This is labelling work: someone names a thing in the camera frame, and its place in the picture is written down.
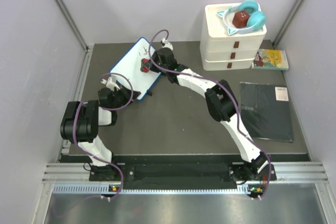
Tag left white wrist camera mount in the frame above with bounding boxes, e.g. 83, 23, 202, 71
101, 76, 120, 91

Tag white three drawer organizer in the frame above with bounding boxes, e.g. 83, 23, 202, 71
200, 3, 267, 71

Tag brown cube toy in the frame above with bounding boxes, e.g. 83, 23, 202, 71
232, 10, 250, 28

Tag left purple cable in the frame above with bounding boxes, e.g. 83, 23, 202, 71
72, 73, 134, 201

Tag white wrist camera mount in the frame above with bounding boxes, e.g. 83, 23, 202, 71
160, 38, 173, 51
101, 76, 120, 91

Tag slotted grey cable duct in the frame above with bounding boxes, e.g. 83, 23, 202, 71
52, 184, 252, 196

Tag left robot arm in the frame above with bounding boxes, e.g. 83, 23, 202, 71
60, 87, 141, 181

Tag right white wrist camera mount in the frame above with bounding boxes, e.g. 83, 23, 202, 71
160, 38, 173, 51

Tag blue framed whiteboard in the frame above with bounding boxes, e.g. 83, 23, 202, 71
110, 37, 161, 101

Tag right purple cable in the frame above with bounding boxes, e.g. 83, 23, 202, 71
148, 29, 271, 201

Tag illustrated yellow teal book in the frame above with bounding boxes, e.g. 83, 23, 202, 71
251, 49, 289, 71

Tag dark blue notebook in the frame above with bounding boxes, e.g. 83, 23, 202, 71
240, 82, 294, 143

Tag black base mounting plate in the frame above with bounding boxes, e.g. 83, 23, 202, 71
89, 162, 279, 184

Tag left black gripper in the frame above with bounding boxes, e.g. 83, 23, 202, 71
111, 84, 141, 110

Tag red whiteboard eraser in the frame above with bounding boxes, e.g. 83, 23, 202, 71
140, 58, 151, 73

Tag teal cat ear headphones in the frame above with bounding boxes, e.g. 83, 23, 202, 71
217, 0, 266, 36

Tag purple cable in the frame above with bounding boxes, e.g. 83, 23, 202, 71
72, 73, 134, 201
148, 29, 271, 201

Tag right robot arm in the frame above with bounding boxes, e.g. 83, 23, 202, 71
140, 48, 269, 180

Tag aluminium frame rail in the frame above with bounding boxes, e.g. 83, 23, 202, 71
61, 45, 93, 155

